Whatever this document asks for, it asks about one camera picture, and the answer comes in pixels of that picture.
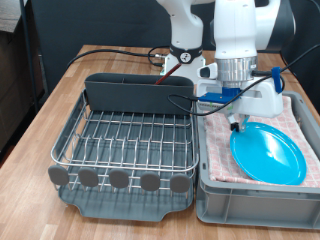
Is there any dark cabinet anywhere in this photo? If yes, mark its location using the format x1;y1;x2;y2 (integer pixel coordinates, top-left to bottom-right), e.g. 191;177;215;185
0;0;46;158

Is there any grey plastic drain tray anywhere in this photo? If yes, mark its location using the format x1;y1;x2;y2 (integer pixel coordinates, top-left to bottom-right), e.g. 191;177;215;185
48;89;198;223

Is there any metal wire dish rack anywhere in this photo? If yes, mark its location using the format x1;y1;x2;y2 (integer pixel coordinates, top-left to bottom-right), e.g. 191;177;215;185
47;88;200;195

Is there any dark grey cutlery holder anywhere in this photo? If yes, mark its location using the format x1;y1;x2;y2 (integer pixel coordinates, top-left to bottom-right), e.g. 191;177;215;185
83;72;195;116

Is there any grey plastic crate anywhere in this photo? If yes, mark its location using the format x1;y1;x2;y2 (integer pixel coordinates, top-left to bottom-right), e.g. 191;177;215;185
194;86;320;230

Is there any blue plate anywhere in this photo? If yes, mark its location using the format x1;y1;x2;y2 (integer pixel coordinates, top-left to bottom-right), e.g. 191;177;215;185
229;121;308;186

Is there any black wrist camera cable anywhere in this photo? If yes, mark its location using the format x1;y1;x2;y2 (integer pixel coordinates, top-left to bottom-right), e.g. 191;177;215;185
167;43;320;117

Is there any thick black table cable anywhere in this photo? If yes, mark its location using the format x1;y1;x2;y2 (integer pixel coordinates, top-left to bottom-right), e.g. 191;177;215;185
66;45;172;69

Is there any blue cable clip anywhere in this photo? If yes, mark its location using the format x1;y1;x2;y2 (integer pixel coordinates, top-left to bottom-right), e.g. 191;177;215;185
270;66;284;94

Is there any black metal pole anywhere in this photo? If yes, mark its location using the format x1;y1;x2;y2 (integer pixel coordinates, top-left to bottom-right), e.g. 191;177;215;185
19;0;39;113

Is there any dark grey partition panel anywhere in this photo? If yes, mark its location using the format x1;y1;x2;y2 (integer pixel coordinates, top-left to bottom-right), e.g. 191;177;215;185
25;0;320;113

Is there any pink checked cloth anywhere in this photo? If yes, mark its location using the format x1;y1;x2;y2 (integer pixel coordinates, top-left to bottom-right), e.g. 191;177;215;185
203;94;320;188

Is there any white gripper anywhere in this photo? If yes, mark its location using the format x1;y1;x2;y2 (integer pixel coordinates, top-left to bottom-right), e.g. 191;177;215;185
194;78;285;133

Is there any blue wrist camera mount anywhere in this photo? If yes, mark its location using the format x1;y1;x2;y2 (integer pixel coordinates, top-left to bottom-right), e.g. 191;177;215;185
198;87;242;104

